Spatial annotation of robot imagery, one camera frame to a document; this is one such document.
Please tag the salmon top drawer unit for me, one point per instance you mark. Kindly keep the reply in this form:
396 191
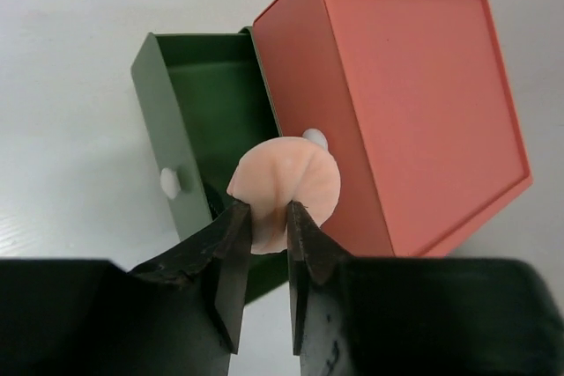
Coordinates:
414 101

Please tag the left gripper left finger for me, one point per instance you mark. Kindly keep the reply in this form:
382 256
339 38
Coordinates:
178 313

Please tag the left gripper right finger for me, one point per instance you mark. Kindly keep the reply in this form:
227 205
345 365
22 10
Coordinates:
416 316

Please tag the green drawer unit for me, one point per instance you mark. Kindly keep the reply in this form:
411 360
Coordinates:
205 103

